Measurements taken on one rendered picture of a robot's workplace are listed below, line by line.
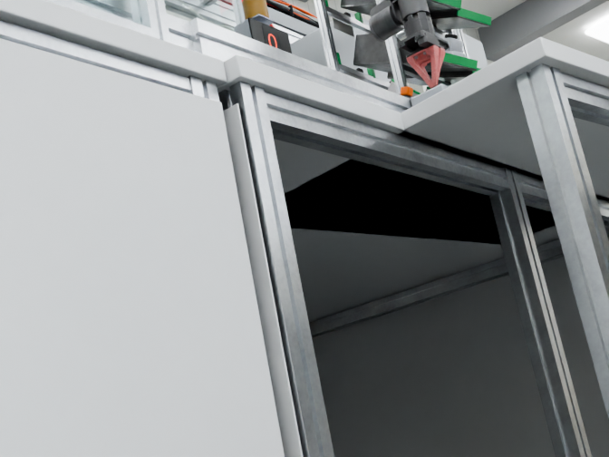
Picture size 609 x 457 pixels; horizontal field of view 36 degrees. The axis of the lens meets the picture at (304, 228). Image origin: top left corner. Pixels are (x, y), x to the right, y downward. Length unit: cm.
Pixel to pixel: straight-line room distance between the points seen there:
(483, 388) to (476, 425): 10
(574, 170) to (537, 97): 12
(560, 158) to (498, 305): 133
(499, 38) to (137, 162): 1011
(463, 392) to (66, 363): 189
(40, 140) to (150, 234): 15
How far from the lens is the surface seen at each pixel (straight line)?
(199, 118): 112
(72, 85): 100
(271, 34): 194
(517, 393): 259
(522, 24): 1091
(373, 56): 230
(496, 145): 164
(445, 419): 270
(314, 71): 147
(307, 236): 193
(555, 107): 133
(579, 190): 130
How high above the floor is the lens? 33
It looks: 16 degrees up
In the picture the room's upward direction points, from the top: 11 degrees counter-clockwise
